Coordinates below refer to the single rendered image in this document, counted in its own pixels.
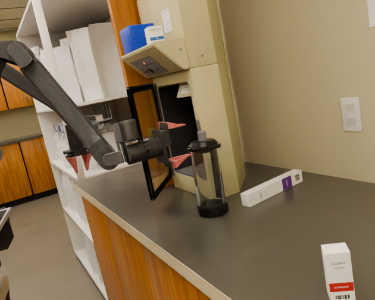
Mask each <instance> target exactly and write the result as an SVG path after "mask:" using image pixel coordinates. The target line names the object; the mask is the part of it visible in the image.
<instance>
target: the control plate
mask: <svg viewBox="0 0 375 300"><path fill-rule="evenodd" d="M148 61H149V62H148ZM144 63H145V64H144ZM130 64H131V65H133V66H134V67H136V68H137V69H138V70H139V71H141V72H142V73H143V74H145V75H146V76H153V75H156V74H160V73H164V72H167V71H168V70H166V69H165V68H164V67H163V66H161V65H160V64H159V63H157V62H156V61H155V60H154V59H152V58H151V57H150V56H148V57H145V58H142V59H140V60H137V61H135V62H132V63H130ZM158 67H159V69H158ZM148 68H150V69H151V70H152V69H154V71H153V72H154V73H152V72H151V71H149V70H148ZM155 68H157V70H156V69H155ZM146 70H147V71H149V73H147V72H146ZM144 72H145V73H144Z"/></svg>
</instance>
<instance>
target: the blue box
mask: <svg viewBox="0 0 375 300"><path fill-rule="evenodd" d="M149 26H154V24H153V23H148V24H137V25H131V26H127V27H126V28H124V29H123V30H121V31H120V36H121V41H122V44H123V49H124V54H125V55H126V54H128V53H130V52H133V51H135V50H137V49H139V48H141V47H143V46H146V45H147V41H146V36H145V31H144V30H145V29H146V28H147V27H149Z"/></svg>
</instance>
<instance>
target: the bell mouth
mask: <svg viewBox="0 0 375 300"><path fill-rule="evenodd" d="M188 96H191V94H190V88H189V84H188V83H187V82H181V83H180V84H179V90H178V93H177V98H183V97H188Z"/></svg>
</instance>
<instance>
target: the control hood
mask: <svg viewBox="0 0 375 300"><path fill-rule="evenodd" d="M148 56H150V57H151V58H152V59H154V60H155V61H156V62H157V63H159V64H160V65H161V66H163V67H164V68H165V69H166V70H168V71H167V72H164V73H160V74H156V75H153V76H146V75H145V74H143V73H142V72H141V71H139V70H138V69H137V68H136V67H134V66H133V65H131V64H130V63H132V62H135V61H137V60H140V59H142V58H145V57H148ZM121 60H123V61H124V62H125V63H126V64H128V65H129V66H131V67H132V68H133V69H135V70H136V71H137V72H138V73H140V74H141V75H143V76H144V77H145V78H147V79H148V78H152V77H157V76H162V75H165V74H169V73H174V72H177V71H182V70H186V69H189V61H188V55H187V52H186V45H185V39H184V38H180V39H172V40H163V41H158V42H152V43H150V44H148V45H146V46H143V47H141V48H139V49H137V50H135V51H133V52H130V53H128V54H126V55H123V56H122V57H121Z"/></svg>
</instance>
